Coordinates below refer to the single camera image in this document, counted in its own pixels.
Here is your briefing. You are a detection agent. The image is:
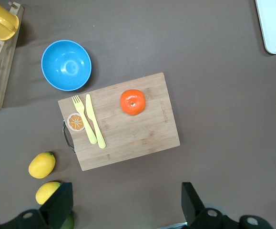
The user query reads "wooden drying rack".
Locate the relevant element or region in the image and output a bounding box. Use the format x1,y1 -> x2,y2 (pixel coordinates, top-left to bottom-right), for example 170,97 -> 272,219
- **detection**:
0,2 -> 25,112

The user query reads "yellow lemon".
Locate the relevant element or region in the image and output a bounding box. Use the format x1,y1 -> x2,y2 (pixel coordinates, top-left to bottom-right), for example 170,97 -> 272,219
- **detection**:
28,152 -> 56,179
35,181 -> 62,205

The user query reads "toy orange slice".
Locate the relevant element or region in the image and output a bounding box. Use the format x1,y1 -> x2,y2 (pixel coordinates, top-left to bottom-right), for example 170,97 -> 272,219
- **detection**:
67,112 -> 85,132

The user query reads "orange tomato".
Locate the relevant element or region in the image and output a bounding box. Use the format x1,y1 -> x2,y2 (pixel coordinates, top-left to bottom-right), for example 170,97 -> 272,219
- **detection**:
120,89 -> 146,116

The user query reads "yellow-green plastic fork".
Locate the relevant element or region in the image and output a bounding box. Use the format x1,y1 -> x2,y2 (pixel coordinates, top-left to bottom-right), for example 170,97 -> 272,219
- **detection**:
72,94 -> 97,145

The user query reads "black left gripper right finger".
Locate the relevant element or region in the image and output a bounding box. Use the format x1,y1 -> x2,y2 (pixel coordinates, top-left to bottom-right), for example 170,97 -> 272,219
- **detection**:
181,182 -> 274,229

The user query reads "dark green lime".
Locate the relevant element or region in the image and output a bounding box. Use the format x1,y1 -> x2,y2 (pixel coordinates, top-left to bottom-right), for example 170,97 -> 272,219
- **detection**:
61,211 -> 75,229

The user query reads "yellow-green plastic knife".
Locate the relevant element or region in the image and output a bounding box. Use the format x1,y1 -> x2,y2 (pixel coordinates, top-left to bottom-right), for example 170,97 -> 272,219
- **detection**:
85,94 -> 107,149

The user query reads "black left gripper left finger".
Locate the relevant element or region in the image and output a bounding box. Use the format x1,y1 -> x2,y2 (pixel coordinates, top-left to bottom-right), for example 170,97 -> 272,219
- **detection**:
0,182 -> 74,229

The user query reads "blue bowl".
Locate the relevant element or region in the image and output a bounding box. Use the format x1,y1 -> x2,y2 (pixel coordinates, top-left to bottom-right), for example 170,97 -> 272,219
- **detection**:
41,40 -> 92,92

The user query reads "wooden cutting board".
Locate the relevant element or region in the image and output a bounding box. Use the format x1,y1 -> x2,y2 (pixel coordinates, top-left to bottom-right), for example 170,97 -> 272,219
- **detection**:
58,72 -> 181,172

